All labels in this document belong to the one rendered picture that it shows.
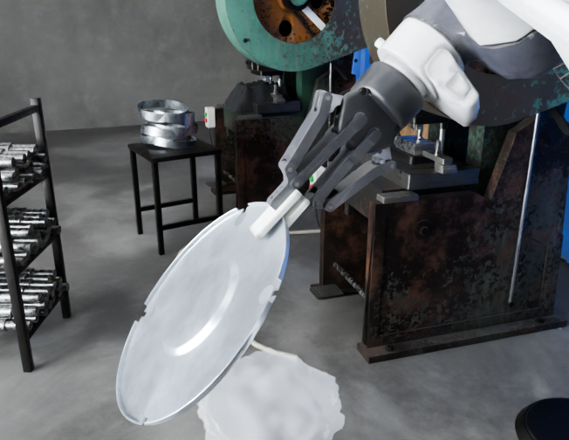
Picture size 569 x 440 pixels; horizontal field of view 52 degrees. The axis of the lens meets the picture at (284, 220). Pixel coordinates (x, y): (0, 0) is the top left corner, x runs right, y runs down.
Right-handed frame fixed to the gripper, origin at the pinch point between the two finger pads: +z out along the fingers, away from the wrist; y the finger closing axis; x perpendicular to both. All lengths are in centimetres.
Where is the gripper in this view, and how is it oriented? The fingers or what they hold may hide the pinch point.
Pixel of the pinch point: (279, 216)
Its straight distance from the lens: 66.6
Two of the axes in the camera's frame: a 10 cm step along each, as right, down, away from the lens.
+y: -6.8, -5.9, -4.4
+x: 3.0, 3.3, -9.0
